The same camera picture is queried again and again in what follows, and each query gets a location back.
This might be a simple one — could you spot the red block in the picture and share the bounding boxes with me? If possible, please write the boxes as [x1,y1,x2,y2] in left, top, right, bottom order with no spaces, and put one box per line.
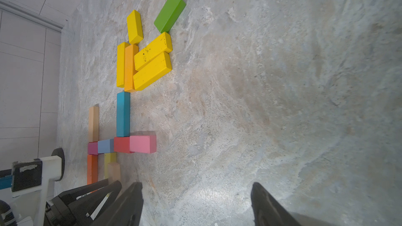
[114,137,132,153]

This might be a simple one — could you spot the pink block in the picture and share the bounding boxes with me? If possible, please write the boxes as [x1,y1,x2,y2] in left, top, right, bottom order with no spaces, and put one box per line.
[129,135,157,154]

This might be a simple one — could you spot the teal block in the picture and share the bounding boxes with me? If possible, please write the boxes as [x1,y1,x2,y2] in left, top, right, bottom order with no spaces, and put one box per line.
[116,92,130,137]

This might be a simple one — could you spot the light blue block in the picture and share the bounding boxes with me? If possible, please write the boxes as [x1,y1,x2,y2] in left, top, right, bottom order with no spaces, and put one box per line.
[97,138,115,154]

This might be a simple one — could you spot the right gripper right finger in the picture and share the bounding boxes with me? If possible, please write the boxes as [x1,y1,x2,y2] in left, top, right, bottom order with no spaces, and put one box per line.
[251,182,301,226]

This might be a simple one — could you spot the natural wood block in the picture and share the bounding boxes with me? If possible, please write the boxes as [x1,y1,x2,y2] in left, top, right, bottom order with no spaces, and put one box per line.
[107,162,121,184]
[89,106,99,142]

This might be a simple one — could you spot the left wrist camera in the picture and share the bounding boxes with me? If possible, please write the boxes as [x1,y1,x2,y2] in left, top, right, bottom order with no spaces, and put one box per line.
[1,155,64,226]

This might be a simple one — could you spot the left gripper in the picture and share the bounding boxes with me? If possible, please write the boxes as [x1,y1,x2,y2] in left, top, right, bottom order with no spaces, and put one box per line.
[44,179,122,226]

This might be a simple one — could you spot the small yellow block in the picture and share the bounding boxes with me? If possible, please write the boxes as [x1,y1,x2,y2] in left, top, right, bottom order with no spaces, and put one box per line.
[127,10,143,45]

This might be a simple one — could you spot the amber orange block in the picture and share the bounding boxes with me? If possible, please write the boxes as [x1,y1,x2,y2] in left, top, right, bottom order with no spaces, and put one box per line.
[124,45,139,93]

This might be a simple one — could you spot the magenta block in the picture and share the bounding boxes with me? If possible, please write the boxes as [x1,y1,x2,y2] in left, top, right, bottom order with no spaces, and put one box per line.
[88,142,98,155]

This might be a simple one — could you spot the green block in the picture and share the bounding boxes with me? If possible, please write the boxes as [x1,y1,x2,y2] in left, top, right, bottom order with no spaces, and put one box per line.
[154,0,186,33]

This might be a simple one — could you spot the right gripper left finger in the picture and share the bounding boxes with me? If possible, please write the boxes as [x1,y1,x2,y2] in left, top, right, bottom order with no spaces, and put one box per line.
[91,182,144,226]

